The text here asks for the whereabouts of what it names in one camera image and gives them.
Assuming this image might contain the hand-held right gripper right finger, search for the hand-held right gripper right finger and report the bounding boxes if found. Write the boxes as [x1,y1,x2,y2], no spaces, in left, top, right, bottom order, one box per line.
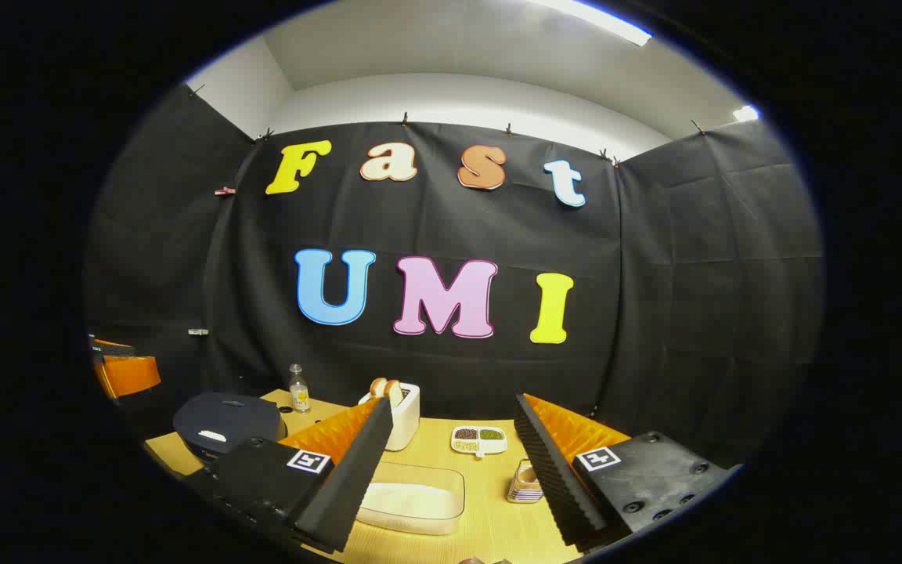
[514,393,740,548]

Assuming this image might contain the clear glass container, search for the clear glass container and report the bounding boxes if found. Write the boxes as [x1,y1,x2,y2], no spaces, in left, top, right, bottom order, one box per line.
[355,461,466,537]

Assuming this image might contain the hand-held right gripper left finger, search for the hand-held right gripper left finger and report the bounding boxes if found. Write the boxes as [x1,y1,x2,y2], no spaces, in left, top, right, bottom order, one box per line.
[185,396,395,553]

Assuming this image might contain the white divided bean dish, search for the white divided bean dish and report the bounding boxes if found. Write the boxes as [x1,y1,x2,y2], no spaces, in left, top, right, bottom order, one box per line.
[451,425,508,459]

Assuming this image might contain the small glass bottle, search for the small glass bottle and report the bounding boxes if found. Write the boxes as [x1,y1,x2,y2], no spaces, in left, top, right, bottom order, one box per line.
[289,363,311,414]

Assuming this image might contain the white rice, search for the white rice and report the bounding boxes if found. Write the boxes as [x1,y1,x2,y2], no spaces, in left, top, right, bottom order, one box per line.
[359,482,456,535]

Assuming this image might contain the dark blue rice cooker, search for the dark blue rice cooker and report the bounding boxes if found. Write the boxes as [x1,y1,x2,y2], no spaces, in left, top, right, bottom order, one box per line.
[173,392,287,465]

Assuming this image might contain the white toaster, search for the white toaster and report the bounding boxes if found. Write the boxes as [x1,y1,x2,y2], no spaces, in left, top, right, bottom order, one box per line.
[359,382,420,452]

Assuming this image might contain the metal wire chopstick holder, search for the metal wire chopstick holder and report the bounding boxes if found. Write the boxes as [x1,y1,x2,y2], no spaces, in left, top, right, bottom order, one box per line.
[507,458,546,504]

